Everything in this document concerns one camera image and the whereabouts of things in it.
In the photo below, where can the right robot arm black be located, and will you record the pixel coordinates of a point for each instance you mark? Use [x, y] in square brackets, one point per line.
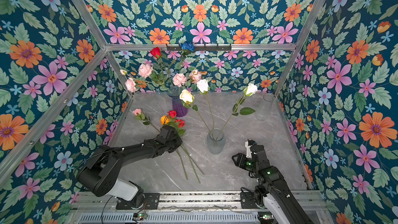
[272, 193]

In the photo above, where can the red rose stem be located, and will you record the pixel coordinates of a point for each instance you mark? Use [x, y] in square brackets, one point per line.
[157, 54]
[179, 124]

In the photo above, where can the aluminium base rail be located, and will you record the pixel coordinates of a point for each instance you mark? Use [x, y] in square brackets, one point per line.
[179, 207]

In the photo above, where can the aluminium frame post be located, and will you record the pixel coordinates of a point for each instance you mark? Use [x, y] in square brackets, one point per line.
[313, 15]
[100, 40]

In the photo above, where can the blue rose stem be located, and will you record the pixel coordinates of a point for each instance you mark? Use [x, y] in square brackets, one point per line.
[186, 49]

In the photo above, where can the aluminium frame post left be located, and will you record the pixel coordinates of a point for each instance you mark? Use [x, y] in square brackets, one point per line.
[100, 40]

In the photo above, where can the clear glass vase far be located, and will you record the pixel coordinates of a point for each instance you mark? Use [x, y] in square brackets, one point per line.
[265, 107]

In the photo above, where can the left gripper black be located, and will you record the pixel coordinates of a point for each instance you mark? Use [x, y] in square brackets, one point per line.
[179, 140]

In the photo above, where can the purple blue glass vase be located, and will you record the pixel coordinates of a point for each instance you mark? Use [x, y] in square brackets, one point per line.
[177, 103]

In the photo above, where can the black hook rack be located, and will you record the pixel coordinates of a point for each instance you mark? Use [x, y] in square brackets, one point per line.
[202, 47]

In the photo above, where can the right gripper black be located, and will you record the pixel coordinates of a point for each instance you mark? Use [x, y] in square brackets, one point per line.
[241, 158]

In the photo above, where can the white rose stem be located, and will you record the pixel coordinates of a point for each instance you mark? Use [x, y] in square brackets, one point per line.
[203, 87]

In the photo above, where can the pink rosebud stem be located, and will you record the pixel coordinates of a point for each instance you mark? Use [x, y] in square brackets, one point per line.
[143, 118]

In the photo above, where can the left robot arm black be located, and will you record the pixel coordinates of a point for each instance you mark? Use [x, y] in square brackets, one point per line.
[100, 173]

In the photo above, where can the clear ribbed glass vase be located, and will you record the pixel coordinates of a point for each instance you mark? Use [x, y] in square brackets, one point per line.
[216, 141]

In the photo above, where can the pink carnation spray stem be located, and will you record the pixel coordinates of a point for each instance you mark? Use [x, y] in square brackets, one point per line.
[147, 77]

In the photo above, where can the cream peach rose stem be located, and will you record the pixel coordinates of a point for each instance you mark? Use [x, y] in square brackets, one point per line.
[188, 101]

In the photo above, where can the orange rose stem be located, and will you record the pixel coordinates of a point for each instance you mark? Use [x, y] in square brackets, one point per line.
[165, 119]

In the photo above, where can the aluminium back crossbar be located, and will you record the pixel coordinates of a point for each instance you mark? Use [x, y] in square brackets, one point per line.
[148, 47]

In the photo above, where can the red rose stem lying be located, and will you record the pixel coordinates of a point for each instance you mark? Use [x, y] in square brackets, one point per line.
[179, 124]

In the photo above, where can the aluminium frame post right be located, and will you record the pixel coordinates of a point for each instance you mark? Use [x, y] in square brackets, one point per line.
[313, 15]

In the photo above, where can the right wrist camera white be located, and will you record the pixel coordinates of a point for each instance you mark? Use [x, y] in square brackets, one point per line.
[248, 145]

